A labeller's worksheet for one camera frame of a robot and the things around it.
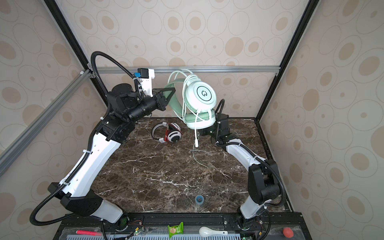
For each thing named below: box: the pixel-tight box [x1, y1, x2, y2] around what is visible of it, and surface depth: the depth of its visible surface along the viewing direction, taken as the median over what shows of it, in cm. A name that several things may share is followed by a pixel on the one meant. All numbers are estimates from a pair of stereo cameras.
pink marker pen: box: [76, 230, 103, 236], surface depth 72 cm
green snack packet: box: [167, 221, 184, 239], surface depth 71 cm
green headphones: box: [164, 74, 217, 130], surface depth 45 cm
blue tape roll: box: [195, 194, 205, 205], surface depth 82 cm
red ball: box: [283, 227, 294, 239], surface depth 70 cm
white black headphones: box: [151, 122, 182, 144], surface depth 105 cm
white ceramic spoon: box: [199, 226, 228, 238], surface depth 72 cm
